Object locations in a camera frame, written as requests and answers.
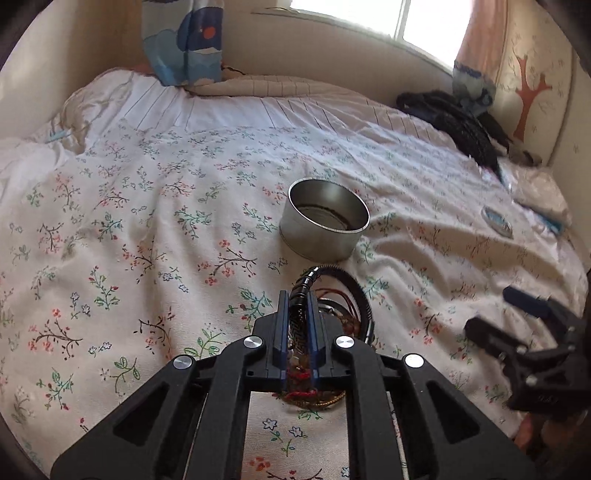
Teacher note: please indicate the person's right hand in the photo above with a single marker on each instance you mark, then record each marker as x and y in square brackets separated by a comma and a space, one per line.
[564, 439]

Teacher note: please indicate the beige striped pillow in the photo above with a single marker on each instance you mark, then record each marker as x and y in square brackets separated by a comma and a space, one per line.
[270, 86]

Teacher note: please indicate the pink curtain with blue hem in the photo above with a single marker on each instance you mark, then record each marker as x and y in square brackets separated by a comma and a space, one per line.
[479, 59]

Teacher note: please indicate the window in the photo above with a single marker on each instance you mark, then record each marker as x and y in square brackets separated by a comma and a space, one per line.
[433, 28]

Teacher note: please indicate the red cord jewelry bundle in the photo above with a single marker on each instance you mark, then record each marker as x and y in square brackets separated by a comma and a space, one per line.
[326, 313]

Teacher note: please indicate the round silver metal tin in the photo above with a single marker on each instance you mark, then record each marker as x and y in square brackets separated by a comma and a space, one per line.
[322, 220]

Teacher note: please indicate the small oval tin lid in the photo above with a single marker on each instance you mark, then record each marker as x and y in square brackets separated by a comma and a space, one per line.
[497, 222]

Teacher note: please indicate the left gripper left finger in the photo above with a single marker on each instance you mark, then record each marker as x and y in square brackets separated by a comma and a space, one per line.
[188, 420]

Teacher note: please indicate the black clothing pile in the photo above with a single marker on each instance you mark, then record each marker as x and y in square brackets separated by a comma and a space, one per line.
[471, 134]

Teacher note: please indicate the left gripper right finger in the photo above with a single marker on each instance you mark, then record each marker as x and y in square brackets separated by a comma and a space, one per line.
[406, 420]

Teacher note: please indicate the blue patterned curtain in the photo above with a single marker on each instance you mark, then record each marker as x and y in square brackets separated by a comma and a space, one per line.
[182, 41]

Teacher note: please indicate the floral white bed sheet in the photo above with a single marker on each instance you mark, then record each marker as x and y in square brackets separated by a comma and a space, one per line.
[143, 222]

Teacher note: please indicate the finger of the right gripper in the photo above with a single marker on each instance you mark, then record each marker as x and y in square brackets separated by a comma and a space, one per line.
[540, 306]
[495, 342]

